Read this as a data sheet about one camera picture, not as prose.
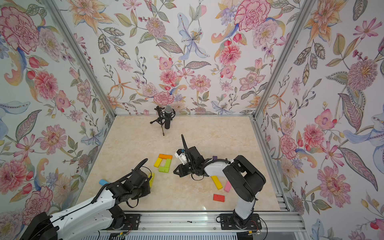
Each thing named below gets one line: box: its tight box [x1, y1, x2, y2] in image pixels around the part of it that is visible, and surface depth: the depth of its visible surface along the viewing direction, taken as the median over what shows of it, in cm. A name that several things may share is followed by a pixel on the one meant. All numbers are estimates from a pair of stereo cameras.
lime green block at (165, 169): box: [158, 163, 171, 173], surface depth 93 cm
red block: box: [213, 194, 225, 203], surface depth 83 cm
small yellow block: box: [153, 157, 163, 168], surface depth 97 cm
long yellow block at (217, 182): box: [210, 175, 223, 190], surface depth 88 cm
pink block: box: [223, 181, 232, 193], surface depth 86 cm
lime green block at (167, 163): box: [165, 158, 172, 169], surface depth 97 cm
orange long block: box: [158, 153, 173, 160], surface depth 100 cm
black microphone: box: [164, 105, 176, 130], surface depth 100 cm
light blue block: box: [99, 179, 110, 186], surface depth 89 cm
